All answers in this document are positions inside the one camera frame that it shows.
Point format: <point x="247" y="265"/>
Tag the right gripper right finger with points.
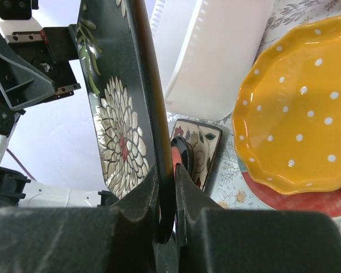
<point x="213" y="239"/>

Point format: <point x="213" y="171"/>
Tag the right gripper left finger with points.
<point x="117" y="238"/>

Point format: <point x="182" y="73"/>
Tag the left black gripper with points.
<point x="34" y="66"/>

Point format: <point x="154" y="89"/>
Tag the black square floral plate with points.
<point x="118" y="61"/>

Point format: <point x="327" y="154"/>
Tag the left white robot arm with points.
<point x="54" y="145"/>

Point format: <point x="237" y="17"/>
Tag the white plastic bin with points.
<point x="204" y="50"/>

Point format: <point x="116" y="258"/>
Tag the floral table mat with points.
<point x="225" y="181"/>

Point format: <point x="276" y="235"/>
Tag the black bowl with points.
<point x="185" y="150"/>

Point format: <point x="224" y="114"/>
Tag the orange red small saucer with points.
<point x="176" y="159"/>

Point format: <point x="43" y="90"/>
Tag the square cream floral plate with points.
<point x="204" y="140"/>

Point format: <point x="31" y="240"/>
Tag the red rimmed round plate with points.
<point x="328" y="203"/>

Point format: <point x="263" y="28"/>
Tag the yellow polka dot plate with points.
<point x="287" y="117"/>

